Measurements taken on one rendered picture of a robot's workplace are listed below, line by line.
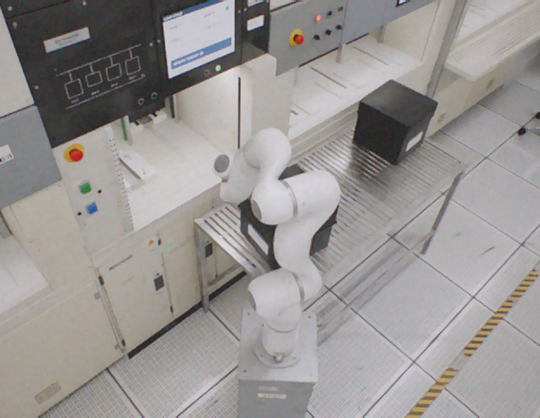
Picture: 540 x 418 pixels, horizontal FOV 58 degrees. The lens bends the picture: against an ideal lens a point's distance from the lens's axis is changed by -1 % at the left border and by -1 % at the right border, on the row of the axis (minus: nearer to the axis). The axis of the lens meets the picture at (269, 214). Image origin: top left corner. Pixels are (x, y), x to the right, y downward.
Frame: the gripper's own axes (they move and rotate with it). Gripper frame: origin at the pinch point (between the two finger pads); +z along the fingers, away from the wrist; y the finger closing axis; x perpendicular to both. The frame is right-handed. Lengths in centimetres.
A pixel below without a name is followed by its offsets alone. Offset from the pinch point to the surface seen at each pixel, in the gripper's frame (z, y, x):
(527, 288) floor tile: 183, -65, -27
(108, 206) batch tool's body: -35, 28, 41
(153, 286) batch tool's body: 15, 28, 77
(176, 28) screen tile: -50, 32, -24
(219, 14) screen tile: -38, 34, -36
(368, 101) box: 63, 31, -49
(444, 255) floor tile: 167, -20, -11
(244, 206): 6.0, 9.4, 15.7
